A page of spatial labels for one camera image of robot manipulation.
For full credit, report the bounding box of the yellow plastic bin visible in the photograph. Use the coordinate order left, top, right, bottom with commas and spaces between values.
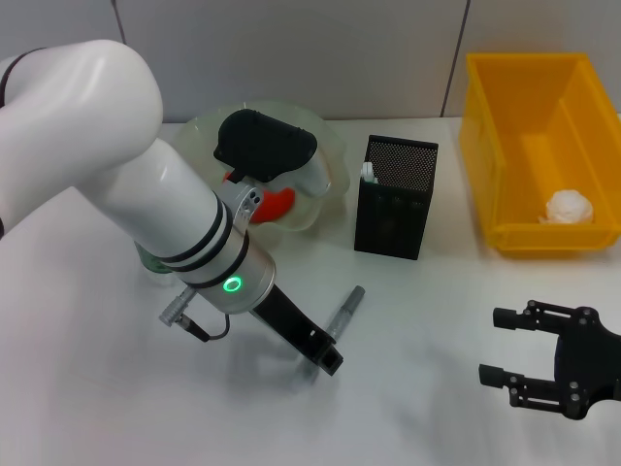
459, 51, 621, 259

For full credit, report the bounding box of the grey marker pen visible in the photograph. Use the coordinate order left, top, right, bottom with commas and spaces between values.
324, 284, 367, 342

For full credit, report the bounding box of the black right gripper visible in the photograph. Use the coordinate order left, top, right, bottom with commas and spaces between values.
477, 299, 621, 421

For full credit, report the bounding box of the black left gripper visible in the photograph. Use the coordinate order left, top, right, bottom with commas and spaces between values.
248, 283, 346, 378

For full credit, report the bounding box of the clear water bottle green label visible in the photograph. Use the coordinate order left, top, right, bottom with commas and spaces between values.
138, 245, 177, 286

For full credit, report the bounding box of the left wrist camera housing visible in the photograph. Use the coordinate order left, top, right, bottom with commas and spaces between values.
212, 109, 334, 198

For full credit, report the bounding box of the orange toy fruit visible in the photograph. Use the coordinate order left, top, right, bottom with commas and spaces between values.
221, 169, 297, 224

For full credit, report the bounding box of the black mesh pen holder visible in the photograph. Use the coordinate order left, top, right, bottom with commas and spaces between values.
353, 134, 441, 262

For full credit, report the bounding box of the white paper ball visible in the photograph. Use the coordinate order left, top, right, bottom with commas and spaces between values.
537, 188, 596, 225

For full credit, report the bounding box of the left wrist silver cable connector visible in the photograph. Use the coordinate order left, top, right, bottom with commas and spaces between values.
158, 285, 232, 344

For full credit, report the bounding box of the green glass fruit plate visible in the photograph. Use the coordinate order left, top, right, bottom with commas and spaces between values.
172, 100, 351, 233

